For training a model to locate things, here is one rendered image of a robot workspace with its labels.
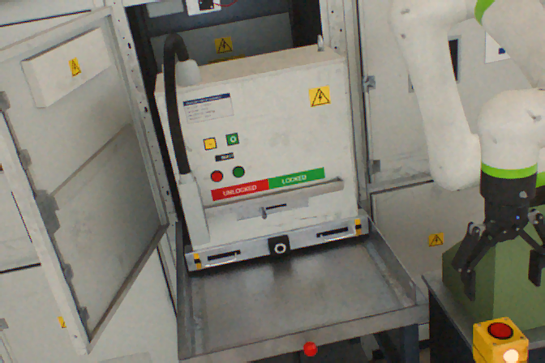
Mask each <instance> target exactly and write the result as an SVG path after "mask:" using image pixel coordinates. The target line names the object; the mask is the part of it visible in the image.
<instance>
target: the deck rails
mask: <svg viewBox="0 0 545 363"><path fill-rule="evenodd" d="M357 206H358V209H361V208H363V207H362V206H361V205H360V203H359V202H358V200H357ZM363 210H364V209H363ZM364 212H365V213H367V212H366V211H364ZM367 215H368V214H367ZM180 218H181V239H182V282H183V303H184V324H185V336H186V340H187V342H188V345H189V357H196V356H199V355H203V354H206V352H205V342H204V324H203V314H202V304H201V294H200V275H199V270H196V271H189V269H188V266H187V262H185V246H186V243H188V242H191V239H190V234H189V231H188V227H187V222H186V219H185V215H184V211H182V205H181V203H180ZM368 222H369V224H368V225H369V233H365V234H361V235H358V238H359V239H360V241H361V242H362V244H363V246H364V248H366V250H367V252H368V253H369V255H370V256H371V258H372V259H373V261H374V264H375V265H376V267H377V268H378V270H379V271H380V274H381V275H382V276H383V277H384V280H386V281H387V284H388V286H389V287H390V288H391V290H392V292H393V294H394V295H395V297H396V299H397V300H398V303H399V304H400V306H401V307H402V309H405V308H409V307H413V306H416V305H418V303H417V301H416V283H415V282H414V279H413V278H412V276H411V275H410V273H409V272H408V271H407V270H406V268H404V266H403V265H402V263H401V262H400V259H399V258H398V257H397V256H396V254H395V253H394V251H393V249H392V248H391V247H390V245H389V244H388V243H387V242H386V240H385V239H384V237H383V236H382V234H381V233H380V231H379V230H378V228H377V227H376V226H375V224H374V223H373V222H372V220H371V217H370V216H369V215H368ZM410 282H411V283H412V285H413V287H412V285H411V284H410Z"/></svg>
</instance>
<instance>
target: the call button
mask: <svg viewBox="0 0 545 363"><path fill-rule="evenodd" d="M490 332H491V333H492V334H493V335H494V336H498V337H507V336H509V335H510V329H509V327H507V326H506V325H504V324H502V323H496V324H493V325H491V326H490Z"/></svg>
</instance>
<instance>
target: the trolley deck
mask: <svg viewBox="0 0 545 363"><path fill-rule="evenodd" d="M175 248H176V291H177V334H178V363H247V362H250V361H258V360H261V359H264V358H268V357H275V356H279V355H283V354H286V353H290V352H297V351H301V350H303V345H304V344H305V343H306V340H305V339H306V338H308V339H309V340H310V341H311V342H314V343H315V345H316V346H320V345H323V344H330V343H333V342H337V341H342V340H347V339H352V338H355V337H359V336H363V335H370V334H373V333H377V332H381V331H388V330H392V329H395V328H399V327H406V326H409V325H414V324H417V323H421V322H428V320H430V314H429V301H428V299H427V297H426V296H425V295H423V293H422V291H421V290H420V288H419V287H418V285H416V301H417V303H418V305H416V306H413V307H409V308H405V309H402V307H401V306H400V304H399V303H398V300H397V299H396V297H395V295H394V294H393V292H392V290H391V288H390V287H389V286H388V284H387V281H386V280H384V277H383V276H382V275H381V274H380V271H379V270H378V268H377V267H376V265H375V264H374V261H373V259H372V258H371V256H370V255H369V253H368V252H367V250H366V248H364V246H363V244H362V242H361V241H360V239H359V238H358V235H357V236H353V237H346V238H342V239H337V240H333V241H330V242H326V243H321V244H318V245H313V246H307V247H303V248H297V249H294V250H291V252H289V253H286V254H279V255H274V256H271V255H270V254H267V255H263V256H259V257H255V258H248V259H244V260H239V261H236V262H232V263H224V265H220V266H215V267H209V268H204V269H200V270H199V275H200V294H201V304H202V314H203V324H204V342H205V352H206V354H203V355H199V356H196V357H189V345H188V342H187V340H186V336H185V324H184V303H183V282H182V239H181V221H180V222H177V223H176V222H175Z"/></svg>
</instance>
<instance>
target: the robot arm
mask: <svg viewBox="0 0 545 363"><path fill-rule="evenodd" d="M473 18H475V19H476V20H477V21H478V22H479V23H480V24H481V26H482V27H483V28H484V29H485V30H486V31H487V32H488V34H489V35H490V37H491V38H492V39H493V40H494V41H496V42H497V43H498V44H499V45H500V46H501V47H502V48H503V49H504V50H505V51H506V52H507V54H508V55H509V56H510V57H511V59H512V60H513V61H514V62H515V63H516V64H517V65H518V67H519V68H520V69H521V71H522V72H523V74H524V75H525V77H526V78H527V80H528V81H529V83H530V85H531V86H532V87H533V88H526V89H510V90H505V91H502V92H497V93H496V94H495V95H494V96H492V97H490V98H489V99H488V100H487V101H486V102H485V103H484V104H483V106H481V108H480V109H479V112H478V116H477V121H476V126H477V131H478V132H477V133H474V135H473V134H472V133H471V131H470V128H469V125H468V122H467V120H466V116H465V112H463V108H462V106H461V101H460V98H459V95H458V90H457V85H456V81H455V78H454V73H453V65H452V61H451V57H450V51H449V46H448V32H449V30H450V29H451V27H452V26H453V25H455V24H456V23H460V22H462V21H465V20H468V19H473ZM388 24H389V27H390V29H391V31H392V34H393V36H394V39H395V41H396V42H397V46H398V48H399V50H400V53H401V56H402V58H403V61H405V64H406V67H407V70H408V73H409V76H410V80H411V83H412V85H413V88H414V94H415V97H416V100H417V103H418V109H419V113H420V117H421V120H422V124H423V131H424V137H425V143H426V148H427V154H428V159H429V167H430V173H431V177H432V179H433V181H434V182H435V183H436V184H437V185H438V186H439V187H441V188H443V189H445V190H450V191H462V190H467V189H470V188H473V187H476V186H480V187H479V193H480V194H481V195H482V197H483V198H485V208H484V211H485V220H484V222H483V223H482V224H474V223H473V222H470V223H469V224H468V229H467V233H466V235H465V236H464V238H463V240H462V242H461V244H460V246H459V248H458V250H457V252H456V254H455V256H454V258H453V261H452V262H451V265H452V266H453V268H454V269H455V270H456V271H457V272H460V273H461V282H462V283H463V284H464V285H465V294H466V295H467V296H468V298H469V300H470V301H474V297H475V271H474V267H475V266H476V265H477V264H478V262H479V261H480V260H481V259H482V258H483V256H484V255H485V254H486V253H487V252H488V251H489V249H490V248H491V247H494V246H495V245H496V244H497V242H504V241H507V240H510V241H511V240H515V238H516V237H519V235H520V237H521V238H522V239H523V240H524V241H526V242H527V243H528V244H529V245H530V246H531V247H532V248H533V249H534V250H530V260H529V270H528V280H529V281H530V282H531V283H532V284H534V285H535V286H536V287H539V286H540V284H541V275H542V268H544V266H545V224H544V217H543V214H542V213H541V212H540V211H538V210H537V209H534V208H532V209H531V210H530V212H529V207H536V206H539V205H543V204H545V7H543V5H542V3H541V1H540V0H392V1H391V3H390V6H389V9H388ZM528 222H531V223H532V225H533V226H534V229H536V231H537V233H538V235H539V237H540V239H541V241H542V243H543V245H540V244H539V243H538V242H536V241H534V240H533V239H532V238H531V237H530V236H529V234H528V233H527V232H526V231H525V230H524V227H525V226H526V225H527V224H528ZM483 230H484V232H482V231H483ZM481 232H482V233H481ZM489 235H490V236H491V238H492V239H491V240H490V239H489V238H488V236H489ZM479 236H480V239H479V240H478V238H479Z"/></svg>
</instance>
